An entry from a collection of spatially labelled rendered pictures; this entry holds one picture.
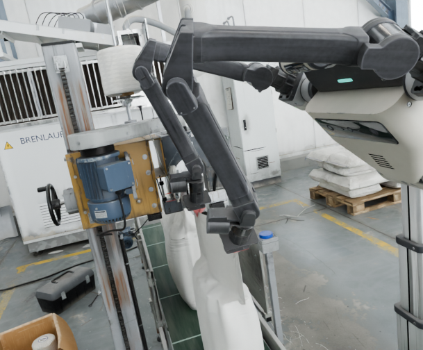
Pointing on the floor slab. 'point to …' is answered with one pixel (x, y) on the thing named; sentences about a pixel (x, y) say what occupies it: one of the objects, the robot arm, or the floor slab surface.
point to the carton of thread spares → (14, 336)
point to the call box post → (274, 296)
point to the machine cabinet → (46, 141)
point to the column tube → (83, 111)
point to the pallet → (356, 204)
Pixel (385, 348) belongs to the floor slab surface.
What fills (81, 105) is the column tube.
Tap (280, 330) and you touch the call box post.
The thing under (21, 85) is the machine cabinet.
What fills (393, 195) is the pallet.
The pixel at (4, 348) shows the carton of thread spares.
